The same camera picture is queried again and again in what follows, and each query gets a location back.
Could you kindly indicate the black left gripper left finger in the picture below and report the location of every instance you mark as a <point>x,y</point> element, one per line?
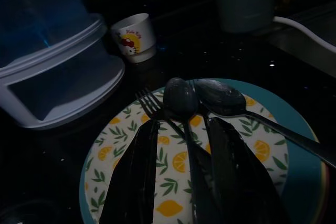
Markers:
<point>134,176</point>

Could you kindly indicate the stainless steel sink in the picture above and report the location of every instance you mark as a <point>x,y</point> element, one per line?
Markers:
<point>309,51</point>

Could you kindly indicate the dark metal spoon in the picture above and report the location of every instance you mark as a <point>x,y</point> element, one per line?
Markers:
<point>179,98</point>
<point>223,98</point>

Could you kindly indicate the teal plate with rainbow rim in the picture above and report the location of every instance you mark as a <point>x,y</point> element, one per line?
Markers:
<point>304,182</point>

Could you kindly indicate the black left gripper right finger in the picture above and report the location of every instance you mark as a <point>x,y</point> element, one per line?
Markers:
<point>236,176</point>

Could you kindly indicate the white cartoon cat cup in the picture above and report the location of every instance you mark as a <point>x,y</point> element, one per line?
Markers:
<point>134,37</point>

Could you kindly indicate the lemon print plate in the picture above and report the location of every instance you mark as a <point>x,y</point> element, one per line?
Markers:
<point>173,161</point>

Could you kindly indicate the white stacked plastic container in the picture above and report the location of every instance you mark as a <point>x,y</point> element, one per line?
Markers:
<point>52,58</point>

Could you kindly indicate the dark metal fork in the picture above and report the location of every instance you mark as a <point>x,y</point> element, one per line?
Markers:
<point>148,102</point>

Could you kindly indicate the grey insulated tumbler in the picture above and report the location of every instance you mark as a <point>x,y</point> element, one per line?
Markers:
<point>244,1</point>

